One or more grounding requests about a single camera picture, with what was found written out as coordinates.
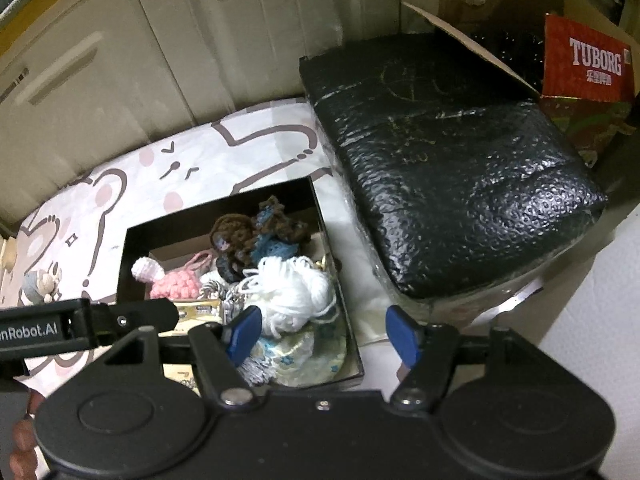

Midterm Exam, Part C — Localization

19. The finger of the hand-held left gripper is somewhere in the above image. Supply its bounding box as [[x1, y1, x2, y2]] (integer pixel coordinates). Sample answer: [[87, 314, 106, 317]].
[[62, 297, 180, 349]]

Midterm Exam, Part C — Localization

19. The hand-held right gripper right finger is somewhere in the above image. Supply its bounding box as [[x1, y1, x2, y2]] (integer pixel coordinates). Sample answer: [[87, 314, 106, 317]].
[[386, 305, 544, 411]]

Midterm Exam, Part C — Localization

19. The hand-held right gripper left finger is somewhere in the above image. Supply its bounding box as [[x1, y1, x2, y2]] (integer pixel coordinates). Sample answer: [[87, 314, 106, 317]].
[[102, 305, 262, 407]]

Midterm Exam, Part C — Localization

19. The gold packet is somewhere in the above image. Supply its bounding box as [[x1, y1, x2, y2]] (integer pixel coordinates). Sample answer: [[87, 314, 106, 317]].
[[172, 297, 224, 334], [162, 362, 202, 394]]

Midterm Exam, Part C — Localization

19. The pink and white crochet bunny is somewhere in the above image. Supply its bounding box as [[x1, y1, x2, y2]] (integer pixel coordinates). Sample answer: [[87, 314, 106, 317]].
[[131, 252, 212, 301]]

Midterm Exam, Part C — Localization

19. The black box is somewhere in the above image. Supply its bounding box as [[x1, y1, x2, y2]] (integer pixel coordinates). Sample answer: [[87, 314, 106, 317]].
[[116, 175, 365, 391]]

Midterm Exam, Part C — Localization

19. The blue floral brocade pouch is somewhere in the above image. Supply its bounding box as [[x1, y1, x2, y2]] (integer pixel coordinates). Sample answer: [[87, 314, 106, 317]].
[[250, 329, 349, 387]]

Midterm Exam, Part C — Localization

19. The white yarn ball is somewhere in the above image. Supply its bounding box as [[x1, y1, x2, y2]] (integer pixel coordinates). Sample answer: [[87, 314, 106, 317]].
[[237, 255, 339, 339]]

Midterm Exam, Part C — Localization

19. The blue and brown crochet piece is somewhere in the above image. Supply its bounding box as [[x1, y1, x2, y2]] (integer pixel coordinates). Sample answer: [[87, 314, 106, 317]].
[[250, 195, 312, 262]]

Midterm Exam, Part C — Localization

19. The person's left hand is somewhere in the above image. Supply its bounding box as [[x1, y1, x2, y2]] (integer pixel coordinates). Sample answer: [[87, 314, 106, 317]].
[[7, 389, 48, 472]]

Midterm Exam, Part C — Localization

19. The beige yarn bundle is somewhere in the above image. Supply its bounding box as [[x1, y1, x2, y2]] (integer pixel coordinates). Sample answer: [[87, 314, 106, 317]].
[[21, 266, 65, 305]]

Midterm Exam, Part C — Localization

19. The printed bear blanket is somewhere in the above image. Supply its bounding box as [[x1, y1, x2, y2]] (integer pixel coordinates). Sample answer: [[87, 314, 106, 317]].
[[0, 97, 346, 396]]

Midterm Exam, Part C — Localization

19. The black bubble wrap package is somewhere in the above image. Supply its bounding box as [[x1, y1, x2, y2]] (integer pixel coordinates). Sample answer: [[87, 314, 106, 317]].
[[299, 32, 609, 301]]

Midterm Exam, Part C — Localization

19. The cardboard box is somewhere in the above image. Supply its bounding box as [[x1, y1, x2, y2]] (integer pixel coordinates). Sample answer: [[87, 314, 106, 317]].
[[402, 1, 633, 97]]

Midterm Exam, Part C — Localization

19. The cream wardrobe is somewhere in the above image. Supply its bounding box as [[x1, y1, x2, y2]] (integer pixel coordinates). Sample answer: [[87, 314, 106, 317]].
[[0, 0, 451, 226]]

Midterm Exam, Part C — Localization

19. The red carton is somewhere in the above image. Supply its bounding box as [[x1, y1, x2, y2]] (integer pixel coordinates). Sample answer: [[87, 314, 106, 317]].
[[540, 12, 640, 167]]

